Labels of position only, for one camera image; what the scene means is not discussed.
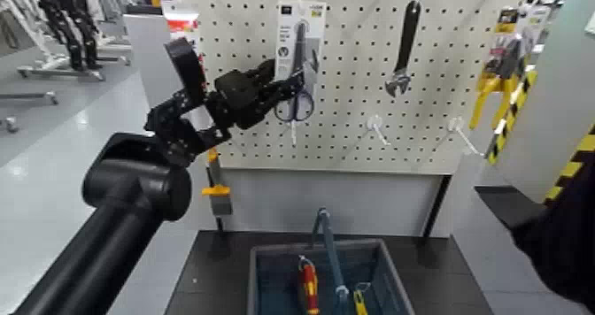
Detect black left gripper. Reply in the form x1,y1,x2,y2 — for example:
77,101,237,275
214,58,306,131

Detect blue scissors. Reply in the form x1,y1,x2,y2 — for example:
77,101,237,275
274,0,328,124

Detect beige pegboard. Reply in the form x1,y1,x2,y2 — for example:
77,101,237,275
178,0,524,176

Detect red white sealant tube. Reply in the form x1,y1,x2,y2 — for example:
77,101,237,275
159,0,202,43

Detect black adjustable wrench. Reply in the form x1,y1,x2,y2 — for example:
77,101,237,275
384,0,422,98

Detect grey shopping basket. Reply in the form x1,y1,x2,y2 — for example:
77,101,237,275
246,238,416,315

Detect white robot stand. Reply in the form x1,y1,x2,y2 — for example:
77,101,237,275
0,0,107,82

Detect red yellow screwdriver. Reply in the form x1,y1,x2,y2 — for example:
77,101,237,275
297,255,321,315

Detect black humanoid robot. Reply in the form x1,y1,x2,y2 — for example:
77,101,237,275
31,0,103,72

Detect yellow pliers in package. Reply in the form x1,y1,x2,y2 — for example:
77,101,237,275
468,7,536,131

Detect small yellow tool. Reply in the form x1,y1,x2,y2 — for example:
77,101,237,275
352,281,373,315

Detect white card package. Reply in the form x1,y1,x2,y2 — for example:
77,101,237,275
520,3,553,56

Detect grey panel with hazard tape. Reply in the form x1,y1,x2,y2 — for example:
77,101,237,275
485,0,595,206

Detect grey metal floor frame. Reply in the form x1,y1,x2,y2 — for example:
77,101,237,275
0,91,60,106

